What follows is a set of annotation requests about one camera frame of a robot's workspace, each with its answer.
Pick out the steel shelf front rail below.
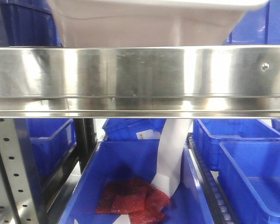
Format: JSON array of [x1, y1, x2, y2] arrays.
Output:
[[0, 45, 280, 119]]

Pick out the blue bin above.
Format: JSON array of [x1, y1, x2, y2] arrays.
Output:
[[192, 119, 280, 171], [224, 0, 280, 45], [0, 0, 61, 46], [218, 142, 280, 224], [26, 119, 76, 176], [102, 119, 166, 141]]

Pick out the blue bin lower left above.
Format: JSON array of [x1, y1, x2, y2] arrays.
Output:
[[26, 119, 76, 176]]

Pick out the red bubble wrap bags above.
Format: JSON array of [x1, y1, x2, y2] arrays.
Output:
[[96, 177, 171, 224]]

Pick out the blue bin upper right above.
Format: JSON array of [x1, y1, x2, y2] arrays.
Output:
[[224, 0, 280, 45]]

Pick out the pale pink storage bin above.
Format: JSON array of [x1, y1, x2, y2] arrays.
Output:
[[48, 0, 267, 48]]

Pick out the roller track rail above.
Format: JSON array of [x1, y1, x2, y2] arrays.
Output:
[[187, 133, 237, 224]]

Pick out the blue bin lower back centre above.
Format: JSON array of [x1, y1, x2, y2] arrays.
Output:
[[102, 119, 166, 141]]

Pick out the blue bin lower right front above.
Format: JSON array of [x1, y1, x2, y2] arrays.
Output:
[[218, 142, 280, 224]]

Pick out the large blue bin below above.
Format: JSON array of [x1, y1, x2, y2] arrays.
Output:
[[59, 140, 214, 224]]

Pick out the white paper strip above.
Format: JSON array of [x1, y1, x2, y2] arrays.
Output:
[[112, 118, 194, 224]]

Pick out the blue bin lower right back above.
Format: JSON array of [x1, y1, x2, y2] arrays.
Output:
[[192, 119, 280, 171]]

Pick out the perforated steel upright post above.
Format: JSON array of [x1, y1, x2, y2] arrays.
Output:
[[0, 118, 48, 224]]

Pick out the blue bin upper left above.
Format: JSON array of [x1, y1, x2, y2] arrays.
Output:
[[0, 0, 61, 46]]

